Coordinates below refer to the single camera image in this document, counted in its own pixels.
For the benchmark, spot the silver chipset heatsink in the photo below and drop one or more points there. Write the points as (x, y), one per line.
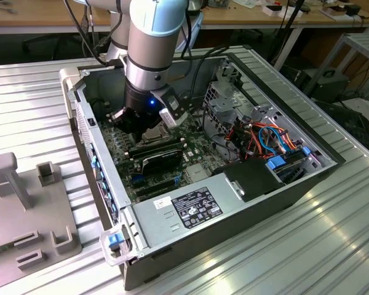
(198, 172)

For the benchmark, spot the silver power supply unit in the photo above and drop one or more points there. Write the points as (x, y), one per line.
(160, 227)

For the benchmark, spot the silver drive cage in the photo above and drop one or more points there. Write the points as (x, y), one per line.
(221, 104)

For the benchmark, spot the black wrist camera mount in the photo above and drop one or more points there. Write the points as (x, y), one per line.
(115, 116)

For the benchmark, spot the wooden desk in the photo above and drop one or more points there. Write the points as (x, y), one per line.
(34, 15)

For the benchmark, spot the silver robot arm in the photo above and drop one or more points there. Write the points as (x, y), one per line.
(153, 46)

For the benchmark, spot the grey parts rack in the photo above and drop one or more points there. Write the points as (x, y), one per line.
(18, 215)

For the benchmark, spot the blue expansion slot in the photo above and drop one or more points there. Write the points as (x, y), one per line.
(138, 177)

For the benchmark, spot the green motherboard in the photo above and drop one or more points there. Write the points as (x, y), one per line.
(200, 147)

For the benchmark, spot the dark grey PC case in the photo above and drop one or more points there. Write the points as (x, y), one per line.
(295, 196)

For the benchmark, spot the hard disk in blue carrier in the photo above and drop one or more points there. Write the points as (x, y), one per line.
(276, 162)

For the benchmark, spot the CPU socket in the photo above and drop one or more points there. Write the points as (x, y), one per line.
(143, 142)

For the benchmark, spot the blue case latch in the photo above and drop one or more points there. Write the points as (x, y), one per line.
(115, 241)

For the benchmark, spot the black graphics card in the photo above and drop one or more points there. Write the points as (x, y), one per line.
(161, 163)

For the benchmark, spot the black bag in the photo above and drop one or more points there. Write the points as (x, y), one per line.
(353, 123)

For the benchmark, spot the cardboard box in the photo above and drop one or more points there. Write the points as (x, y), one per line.
(335, 12)

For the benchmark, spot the black plastic shroud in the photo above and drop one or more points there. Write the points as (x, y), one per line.
(252, 178)

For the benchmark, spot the grey metal shelf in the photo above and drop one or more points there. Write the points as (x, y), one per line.
(366, 41)

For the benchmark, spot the black RAM slot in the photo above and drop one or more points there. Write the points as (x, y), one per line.
(160, 147)
(157, 152)

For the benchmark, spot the black expansion slot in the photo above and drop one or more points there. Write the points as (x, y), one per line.
(153, 185)
(157, 193)

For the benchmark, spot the small blue clip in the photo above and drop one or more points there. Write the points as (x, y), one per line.
(306, 151)

